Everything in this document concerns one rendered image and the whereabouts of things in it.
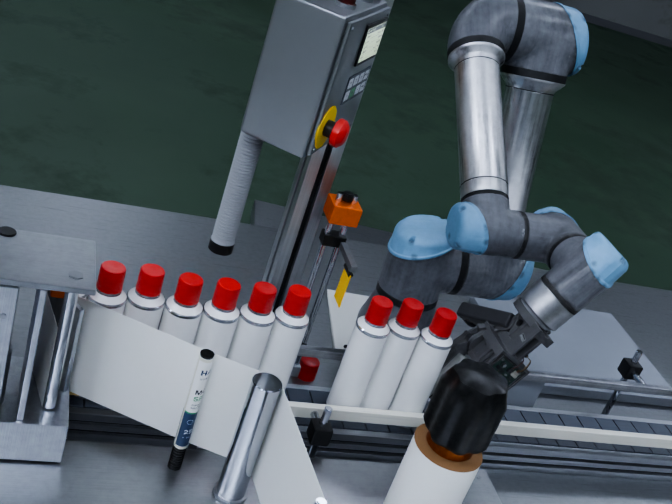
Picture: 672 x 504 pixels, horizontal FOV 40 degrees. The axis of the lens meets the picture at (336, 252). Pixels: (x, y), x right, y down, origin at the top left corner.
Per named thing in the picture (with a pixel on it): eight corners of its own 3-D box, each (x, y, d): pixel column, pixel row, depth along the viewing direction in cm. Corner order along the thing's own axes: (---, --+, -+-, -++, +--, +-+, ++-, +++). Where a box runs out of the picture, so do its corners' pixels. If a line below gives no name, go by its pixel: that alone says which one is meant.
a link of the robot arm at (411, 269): (370, 267, 174) (390, 203, 168) (437, 275, 178) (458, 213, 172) (385, 301, 164) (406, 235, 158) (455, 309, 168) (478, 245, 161)
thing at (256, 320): (214, 411, 134) (250, 295, 125) (210, 388, 138) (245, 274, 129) (249, 414, 136) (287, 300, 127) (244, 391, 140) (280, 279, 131)
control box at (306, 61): (238, 131, 120) (277, -12, 111) (289, 103, 135) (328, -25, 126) (307, 162, 118) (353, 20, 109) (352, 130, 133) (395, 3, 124)
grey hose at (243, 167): (209, 253, 133) (246, 121, 123) (206, 240, 136) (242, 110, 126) (233, 257, 134) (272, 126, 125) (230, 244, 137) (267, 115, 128)
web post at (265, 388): (214, 505, 118) (252, 392, 110) (210, 479, 122) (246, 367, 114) (249, 507, 120) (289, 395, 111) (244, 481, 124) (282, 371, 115)
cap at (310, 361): (305, 384, 155) (311, 368, 154) (291, 372, 157) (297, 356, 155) (318, 378, 158) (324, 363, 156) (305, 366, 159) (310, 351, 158)
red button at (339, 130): (324, 117, 117) (345, 126, 116) (335, 110, 120) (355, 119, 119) (315, 144, 118) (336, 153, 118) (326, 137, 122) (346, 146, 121)
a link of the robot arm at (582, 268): (615, 248, 142) (641, 276, 135) (560, 294, 145) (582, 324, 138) (587, 218, 139) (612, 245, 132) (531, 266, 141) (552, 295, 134)
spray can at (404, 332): (354, 414, 143) (397, 307, 134) (355, 394, 148) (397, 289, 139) (385, 424, 144) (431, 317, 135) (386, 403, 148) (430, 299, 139)
